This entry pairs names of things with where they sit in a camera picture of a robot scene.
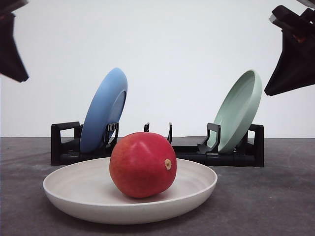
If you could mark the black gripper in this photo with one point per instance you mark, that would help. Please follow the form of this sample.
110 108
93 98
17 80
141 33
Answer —
296 67
11 63

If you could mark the white plate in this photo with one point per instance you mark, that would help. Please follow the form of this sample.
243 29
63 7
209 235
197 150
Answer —
85 191

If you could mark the green plate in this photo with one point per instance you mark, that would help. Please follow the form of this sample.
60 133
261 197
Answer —
238 112

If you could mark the blue plate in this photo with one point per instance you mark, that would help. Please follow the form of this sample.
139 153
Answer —
105 107

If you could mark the black dish rack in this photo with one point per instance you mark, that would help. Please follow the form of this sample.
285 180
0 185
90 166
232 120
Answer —
66 146

